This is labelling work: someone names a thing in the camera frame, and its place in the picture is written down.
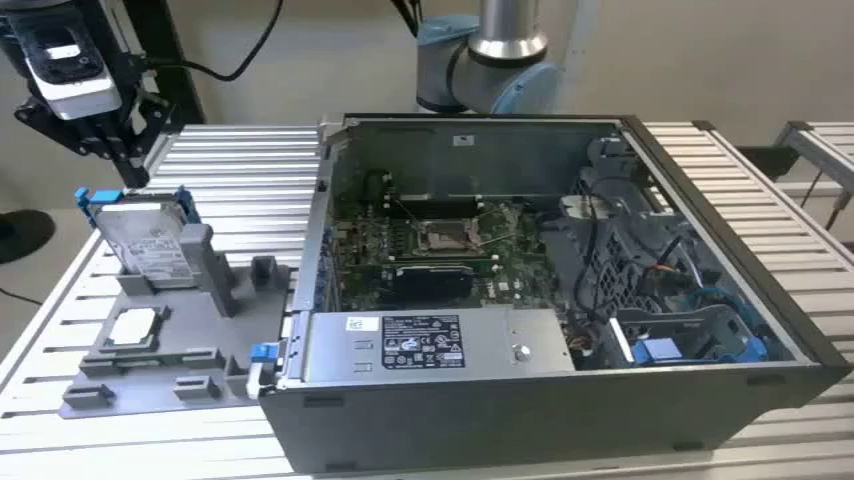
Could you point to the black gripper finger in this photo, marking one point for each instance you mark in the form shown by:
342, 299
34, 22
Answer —
67, 135
159, 112

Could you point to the hard disk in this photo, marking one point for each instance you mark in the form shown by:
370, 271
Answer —
143, 245

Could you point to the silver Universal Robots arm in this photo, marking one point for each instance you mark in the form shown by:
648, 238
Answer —
508, 30

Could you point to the grey disk bay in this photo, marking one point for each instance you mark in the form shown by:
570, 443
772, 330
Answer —
694, 320

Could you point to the black round stand base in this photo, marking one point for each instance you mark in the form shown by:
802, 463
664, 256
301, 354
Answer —
23, 237

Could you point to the silver CPU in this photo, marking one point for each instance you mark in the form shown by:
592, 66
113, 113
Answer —
134, 327

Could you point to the metal locking lever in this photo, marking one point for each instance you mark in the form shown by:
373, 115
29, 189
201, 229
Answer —
406, 208

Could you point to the grey parts rack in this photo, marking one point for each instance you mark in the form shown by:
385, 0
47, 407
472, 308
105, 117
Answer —
187, 330

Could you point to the black RAM slot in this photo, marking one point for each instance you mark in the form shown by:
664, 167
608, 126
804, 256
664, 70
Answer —
434, 205
434, 199
441, 259

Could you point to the CPU socket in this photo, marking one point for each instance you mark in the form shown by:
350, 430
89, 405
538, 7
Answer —
446, 237

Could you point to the blue case latch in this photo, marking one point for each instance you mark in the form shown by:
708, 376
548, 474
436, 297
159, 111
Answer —
263, 352

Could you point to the silver power supply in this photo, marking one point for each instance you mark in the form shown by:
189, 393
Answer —
334, 350

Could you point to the green motherboard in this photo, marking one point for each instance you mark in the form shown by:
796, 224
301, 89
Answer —
521, 270

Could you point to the grey metal drive cage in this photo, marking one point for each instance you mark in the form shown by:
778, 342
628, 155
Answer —
601, 260

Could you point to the dark grey PC case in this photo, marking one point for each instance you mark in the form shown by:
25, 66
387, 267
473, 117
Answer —
468, 425

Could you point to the blue carrier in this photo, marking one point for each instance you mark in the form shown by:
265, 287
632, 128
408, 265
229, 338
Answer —
657, 350

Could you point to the black block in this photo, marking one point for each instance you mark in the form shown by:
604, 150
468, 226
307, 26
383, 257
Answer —
768, 161

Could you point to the metal slat side table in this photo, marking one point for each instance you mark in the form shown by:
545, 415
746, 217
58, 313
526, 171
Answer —
828, 137

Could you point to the black upright frame post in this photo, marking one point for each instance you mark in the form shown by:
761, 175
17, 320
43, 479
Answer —
170, 80

